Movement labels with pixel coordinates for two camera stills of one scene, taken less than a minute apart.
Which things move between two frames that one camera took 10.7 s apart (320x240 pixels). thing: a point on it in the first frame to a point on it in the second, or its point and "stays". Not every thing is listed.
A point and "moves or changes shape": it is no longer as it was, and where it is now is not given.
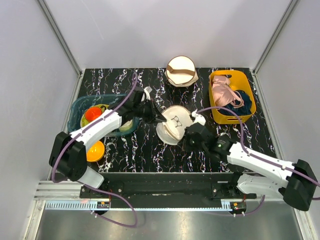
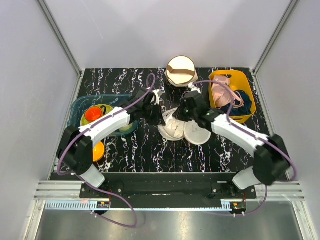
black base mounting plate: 169,187 stays
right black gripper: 186,142 to 178,113
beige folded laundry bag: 180,71 stays
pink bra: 224,95 stays
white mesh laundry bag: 172,130 moves or changes shape
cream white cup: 126,126 stays
